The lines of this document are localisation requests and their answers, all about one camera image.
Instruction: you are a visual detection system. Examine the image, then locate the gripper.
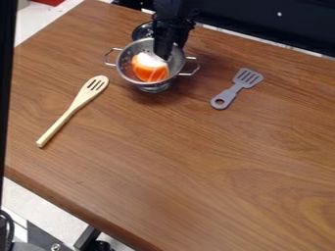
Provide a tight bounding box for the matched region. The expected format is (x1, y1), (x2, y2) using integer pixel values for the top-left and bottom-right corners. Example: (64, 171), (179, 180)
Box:
(150, 9), (201, 62)

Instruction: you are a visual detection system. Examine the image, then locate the silver pot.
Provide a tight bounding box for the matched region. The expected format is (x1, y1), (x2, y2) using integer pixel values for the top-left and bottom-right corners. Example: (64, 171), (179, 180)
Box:
(130, 21), (158, 42)

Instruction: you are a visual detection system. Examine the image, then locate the orange toy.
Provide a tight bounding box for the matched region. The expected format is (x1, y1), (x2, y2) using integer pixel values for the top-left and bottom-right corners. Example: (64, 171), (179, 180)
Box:
(129, 52), (170, 83)

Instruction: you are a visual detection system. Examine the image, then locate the silver strainer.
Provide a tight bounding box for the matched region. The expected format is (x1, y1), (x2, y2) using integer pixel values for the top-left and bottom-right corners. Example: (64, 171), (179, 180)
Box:
(103, 36), (202, 94)

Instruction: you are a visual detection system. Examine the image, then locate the gray spatula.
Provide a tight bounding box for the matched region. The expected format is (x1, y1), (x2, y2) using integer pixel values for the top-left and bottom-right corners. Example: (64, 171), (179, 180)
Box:
(209, 67), (266, 111)

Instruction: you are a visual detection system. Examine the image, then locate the wooden slotted spoon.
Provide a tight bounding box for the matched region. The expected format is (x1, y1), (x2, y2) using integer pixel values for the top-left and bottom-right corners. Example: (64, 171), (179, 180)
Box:
(35, 75), (112, 149)

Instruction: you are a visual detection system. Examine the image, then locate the red box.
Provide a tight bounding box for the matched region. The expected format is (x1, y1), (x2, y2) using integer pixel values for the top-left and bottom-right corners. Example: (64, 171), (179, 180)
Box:
(29, 0), (69, 7)

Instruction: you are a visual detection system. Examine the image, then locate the black metal post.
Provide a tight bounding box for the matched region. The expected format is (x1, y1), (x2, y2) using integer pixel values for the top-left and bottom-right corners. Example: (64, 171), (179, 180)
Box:
(0, 0), (21, 200)

